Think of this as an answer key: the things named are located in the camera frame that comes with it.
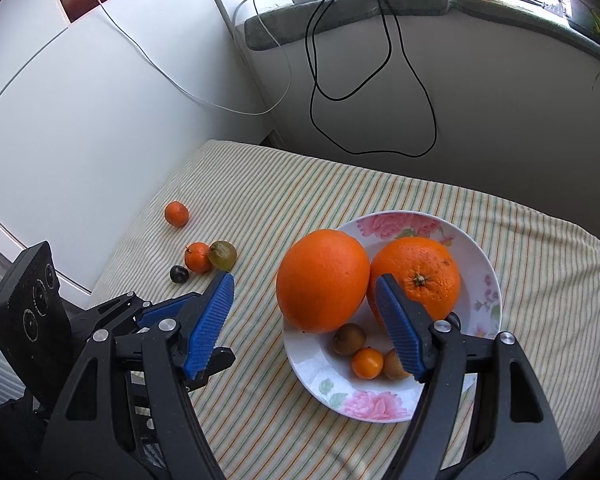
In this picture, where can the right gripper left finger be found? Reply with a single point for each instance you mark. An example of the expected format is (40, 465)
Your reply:
(124, 412)

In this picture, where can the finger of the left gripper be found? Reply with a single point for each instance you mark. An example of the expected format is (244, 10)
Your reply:
(129, 312)
(222, 358)

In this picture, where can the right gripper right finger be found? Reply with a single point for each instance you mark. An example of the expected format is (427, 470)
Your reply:
(512, 432)

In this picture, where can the dark cherry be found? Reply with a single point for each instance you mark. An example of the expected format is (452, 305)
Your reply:
(179, 274)

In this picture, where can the small tangerine with stem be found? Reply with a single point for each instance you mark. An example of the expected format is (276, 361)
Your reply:
(196, 258)

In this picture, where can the green grape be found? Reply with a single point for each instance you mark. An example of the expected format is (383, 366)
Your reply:
(222, 255)

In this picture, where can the large smooth orange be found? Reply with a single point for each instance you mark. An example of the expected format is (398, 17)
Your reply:
(322, 281)

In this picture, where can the brown longan fruit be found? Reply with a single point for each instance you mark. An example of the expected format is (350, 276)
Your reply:
(348, 339)

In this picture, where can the small orange kumquat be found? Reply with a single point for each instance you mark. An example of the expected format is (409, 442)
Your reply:
(367, 363)

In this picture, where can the large orange with stem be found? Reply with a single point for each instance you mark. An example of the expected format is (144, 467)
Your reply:
(424, 269)

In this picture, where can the striped tablecloth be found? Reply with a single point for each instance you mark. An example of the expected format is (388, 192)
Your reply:
(259, 421)

